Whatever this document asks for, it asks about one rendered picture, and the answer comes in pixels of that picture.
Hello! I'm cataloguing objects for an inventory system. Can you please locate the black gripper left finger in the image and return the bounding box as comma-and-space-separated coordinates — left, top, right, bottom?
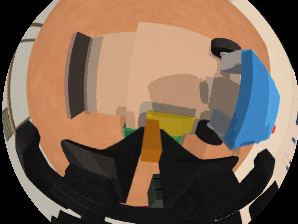
60, 127, 145, 204

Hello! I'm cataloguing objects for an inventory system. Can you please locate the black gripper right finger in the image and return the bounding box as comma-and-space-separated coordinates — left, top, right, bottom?
158, 129, 238, 206

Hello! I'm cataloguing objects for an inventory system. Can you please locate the yellow chock with orange handle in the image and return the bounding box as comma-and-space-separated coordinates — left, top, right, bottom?
140, 111, 196, 163

